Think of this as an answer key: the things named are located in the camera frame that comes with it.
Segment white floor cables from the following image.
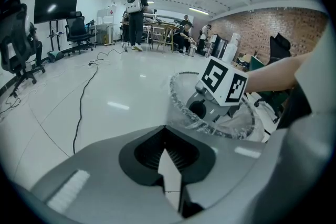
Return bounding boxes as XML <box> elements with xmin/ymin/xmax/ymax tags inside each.
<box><xmin>0</xmin><ymin>80</ymin><xmax>48</xmax><ymax>122</ymax></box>

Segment silver pedal bin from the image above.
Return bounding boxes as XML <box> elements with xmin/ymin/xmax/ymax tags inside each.
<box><xmin>187</xmin><ymin>43</ymin><xmax>198</xmax><ymax>57</ymax></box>

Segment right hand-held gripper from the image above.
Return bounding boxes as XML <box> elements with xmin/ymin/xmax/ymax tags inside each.
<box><xmin>185</xmin><ymin>56</ymin><xmax>249</xmax><ymax>124</ymax></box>

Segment black mesh waste bin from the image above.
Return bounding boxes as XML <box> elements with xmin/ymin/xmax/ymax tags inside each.
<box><xmin>167</xmin><ymin>71</ymin><xmax>257</xmax><ymax>140</ymax></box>

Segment white desk cabinet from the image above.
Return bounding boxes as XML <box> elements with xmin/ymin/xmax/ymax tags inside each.
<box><xmin>95</xmin><ymin>8</ymin><xmax>119</xmax><ymax>46</ymax></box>

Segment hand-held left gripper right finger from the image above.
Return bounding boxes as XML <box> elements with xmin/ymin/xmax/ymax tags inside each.
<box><xmin>164</xmin><ymin>125</ymin><xmax>267</xmax><ymax>224</ymax></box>

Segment white water dispenser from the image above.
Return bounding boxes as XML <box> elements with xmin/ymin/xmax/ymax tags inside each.
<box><xmin>222</xmin><ymin>33</ymin><xmax>241</xmax><ymax>63</ymax></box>

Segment clear plastic bin bag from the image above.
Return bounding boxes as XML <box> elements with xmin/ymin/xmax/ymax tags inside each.
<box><xmin>166</xmin><ymin>70</ymin><xmax>271</xmax><ymax>144</ymax></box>

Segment dark navy and teal backpack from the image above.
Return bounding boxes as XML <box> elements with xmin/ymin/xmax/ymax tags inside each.
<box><xmin>47</xmin><ymin>50</ymin><xmax>64</xmax><ymax>63</ymax></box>

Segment person's right forearm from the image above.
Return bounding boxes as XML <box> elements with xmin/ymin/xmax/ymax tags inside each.
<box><xmin>245</xmin><ymin>53</ymin><xmax>313</xmax><ymax>94</ymax></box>

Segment cardboard box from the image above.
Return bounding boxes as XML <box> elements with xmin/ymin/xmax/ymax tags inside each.
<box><xmin>233</xmin><ymin>51</ymin><xmax>253</xmax><ymax>72</ymax></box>

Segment black cabinet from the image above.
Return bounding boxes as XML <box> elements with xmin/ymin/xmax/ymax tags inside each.
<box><xmin>211</xmin><ymin>34</ymin><xmax>229</xmax><ymax>59</ymax></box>

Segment black television screen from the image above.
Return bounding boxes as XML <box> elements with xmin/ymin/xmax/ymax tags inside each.
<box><xmin>34</xmin><ymin>0</ymin><xmax>78</xmax><ymax>25</ymax></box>

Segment white dome backpack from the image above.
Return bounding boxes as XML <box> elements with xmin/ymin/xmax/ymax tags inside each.
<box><xmin>125</xmin><ymin>0</ymin><xmax>144</xmax><ymax>14</ymax></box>

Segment black television stand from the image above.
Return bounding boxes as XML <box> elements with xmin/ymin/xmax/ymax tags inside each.
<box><xmin>48</xmin><ymin>19</ymin><xmax>67</xmax><ymax>52</ymax></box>

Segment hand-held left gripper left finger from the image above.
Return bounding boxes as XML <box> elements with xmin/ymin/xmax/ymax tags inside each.
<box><xmin>30</xmin><ymin>125</ymin><xmax>182</xmax><ymax>224</ymax></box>

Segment black office chair with armrests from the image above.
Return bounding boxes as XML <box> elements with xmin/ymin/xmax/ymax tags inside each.
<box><xmin>253</xmin><ymin>33</ymin><xmax>292</xmax><ymax>124</ymax></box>

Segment long black floor cable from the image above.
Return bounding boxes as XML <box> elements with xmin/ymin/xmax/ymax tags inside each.
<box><xmin>72</xmin><ymin>48</ymin><xmax>130</xmax><ymax>155</ymax></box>

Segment wooden stool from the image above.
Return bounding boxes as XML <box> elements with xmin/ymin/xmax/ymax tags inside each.
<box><xmin>155</xmin><ymin>22</ymin><xmax>182</xmax><ymax>54</ymax></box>

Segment black mesh office chair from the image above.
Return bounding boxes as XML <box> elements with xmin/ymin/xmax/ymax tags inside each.
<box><xmin>0</xmin><ymin>0</ymin><xmax>47</xmax><ymax>98</ymax></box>
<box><xmin>65</xmin><ymin>10</ymin><xmax>96</xmax><ymax>57</ymax></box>

